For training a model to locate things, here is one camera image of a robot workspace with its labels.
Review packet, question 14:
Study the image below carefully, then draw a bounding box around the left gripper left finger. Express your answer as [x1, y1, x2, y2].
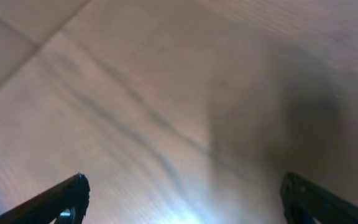
[0, 173, 90, 224]

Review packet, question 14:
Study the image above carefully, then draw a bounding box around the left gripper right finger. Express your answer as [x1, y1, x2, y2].
[280, 172, 358, 224]

